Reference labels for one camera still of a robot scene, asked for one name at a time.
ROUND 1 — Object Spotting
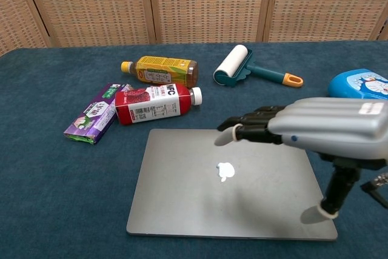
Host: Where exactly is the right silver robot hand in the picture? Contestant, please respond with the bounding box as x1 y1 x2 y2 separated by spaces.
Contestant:
214 97 388 223

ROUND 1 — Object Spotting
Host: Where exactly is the red juice bottle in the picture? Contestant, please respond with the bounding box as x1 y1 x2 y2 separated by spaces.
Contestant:
115 83 203 126

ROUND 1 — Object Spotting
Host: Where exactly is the silver laptop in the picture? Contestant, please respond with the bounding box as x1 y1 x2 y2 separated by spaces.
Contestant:
126 128 338 241

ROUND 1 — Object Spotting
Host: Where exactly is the purple toothpaste box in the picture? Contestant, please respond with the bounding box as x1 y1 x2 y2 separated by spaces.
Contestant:
63 82 134 146

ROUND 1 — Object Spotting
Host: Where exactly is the woven bamboo folding screen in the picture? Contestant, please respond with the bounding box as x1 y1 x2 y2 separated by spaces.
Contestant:
0 0 388 56

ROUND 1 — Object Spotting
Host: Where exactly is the blue table cloth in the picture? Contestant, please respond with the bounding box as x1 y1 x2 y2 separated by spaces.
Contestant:
0 40 388 259

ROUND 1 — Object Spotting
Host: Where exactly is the yellow tea bottle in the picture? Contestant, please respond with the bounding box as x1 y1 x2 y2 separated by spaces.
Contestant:
121 55 198 89

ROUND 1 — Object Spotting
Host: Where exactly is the blue cartoon pump bottle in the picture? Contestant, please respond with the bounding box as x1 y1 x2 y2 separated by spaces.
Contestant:
327 68 388 101

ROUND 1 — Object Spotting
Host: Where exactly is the teal lint roller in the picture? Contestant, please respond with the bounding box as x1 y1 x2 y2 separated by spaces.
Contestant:
213 44 304 88

